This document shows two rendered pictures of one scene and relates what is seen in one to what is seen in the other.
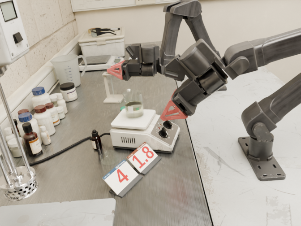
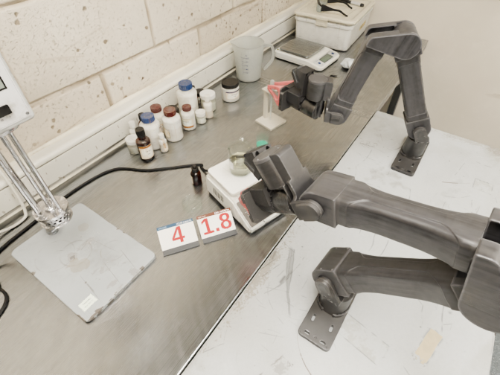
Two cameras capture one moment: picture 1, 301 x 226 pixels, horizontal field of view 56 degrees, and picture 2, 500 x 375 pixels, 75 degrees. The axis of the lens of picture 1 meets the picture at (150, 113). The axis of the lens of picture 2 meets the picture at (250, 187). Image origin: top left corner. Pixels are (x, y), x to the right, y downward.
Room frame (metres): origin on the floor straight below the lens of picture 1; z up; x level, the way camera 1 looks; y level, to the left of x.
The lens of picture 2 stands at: (0.29, -0.31, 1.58)
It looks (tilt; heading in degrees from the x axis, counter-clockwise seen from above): 46 degrees down; 32
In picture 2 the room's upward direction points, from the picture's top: straight up
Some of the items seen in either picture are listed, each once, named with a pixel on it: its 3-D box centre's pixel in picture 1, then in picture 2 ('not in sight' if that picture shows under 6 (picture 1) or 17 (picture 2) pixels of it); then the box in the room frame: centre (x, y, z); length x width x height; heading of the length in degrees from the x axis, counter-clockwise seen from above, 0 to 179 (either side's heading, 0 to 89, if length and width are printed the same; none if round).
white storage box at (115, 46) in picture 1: (104, 42); (333, 21); (2.04, 0.28, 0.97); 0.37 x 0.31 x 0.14; 2
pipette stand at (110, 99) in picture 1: (112, 86); (271, 106); (1.17, 0.15, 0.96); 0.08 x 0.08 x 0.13; 76
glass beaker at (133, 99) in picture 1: (133, 104); (240, 158); (0.82, 0.05, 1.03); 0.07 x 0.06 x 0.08; 21
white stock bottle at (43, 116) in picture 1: (43, 120); (172, 123); (0.92, 0.39, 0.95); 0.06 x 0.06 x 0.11
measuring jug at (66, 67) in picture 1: (70, 71); (251, 59); (1.43, 0.39, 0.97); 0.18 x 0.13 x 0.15; 119
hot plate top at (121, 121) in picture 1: (133, 118); (236, 173); (0.81, 0.06, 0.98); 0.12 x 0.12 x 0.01; 70
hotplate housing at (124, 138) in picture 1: (142, 130); (243, 190); (0.80, 0.03, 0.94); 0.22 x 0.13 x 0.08; 71
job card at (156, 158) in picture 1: (144, 157); (216, 225); (0.68, 0.03, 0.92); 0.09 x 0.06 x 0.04; 143
